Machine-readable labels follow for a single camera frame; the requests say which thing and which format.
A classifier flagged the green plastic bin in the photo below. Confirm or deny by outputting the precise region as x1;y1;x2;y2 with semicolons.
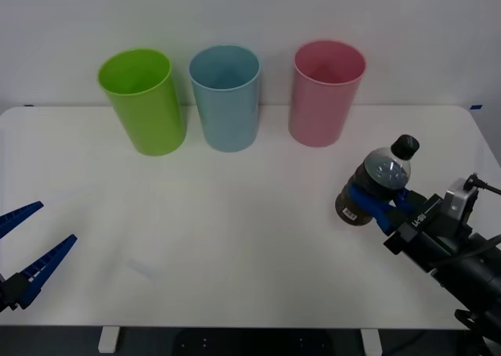
96;48;187;157

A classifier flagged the pink plastic bin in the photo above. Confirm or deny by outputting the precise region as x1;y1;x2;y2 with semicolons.
287;39;367;149

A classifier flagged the white table leg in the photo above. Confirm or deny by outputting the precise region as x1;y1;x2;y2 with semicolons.
360;328;383;356
97;326;120;353

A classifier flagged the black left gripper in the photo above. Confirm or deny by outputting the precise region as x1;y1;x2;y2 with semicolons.
0;200;78;314

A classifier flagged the pale blue plastic bin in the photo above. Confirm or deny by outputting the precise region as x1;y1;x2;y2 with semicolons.
188;45;261;153

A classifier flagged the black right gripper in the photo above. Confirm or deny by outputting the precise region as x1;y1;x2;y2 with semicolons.
349;184;477;273

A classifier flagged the dark plastic bottle black cap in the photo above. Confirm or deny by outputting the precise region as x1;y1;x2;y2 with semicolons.
334;134;421;227

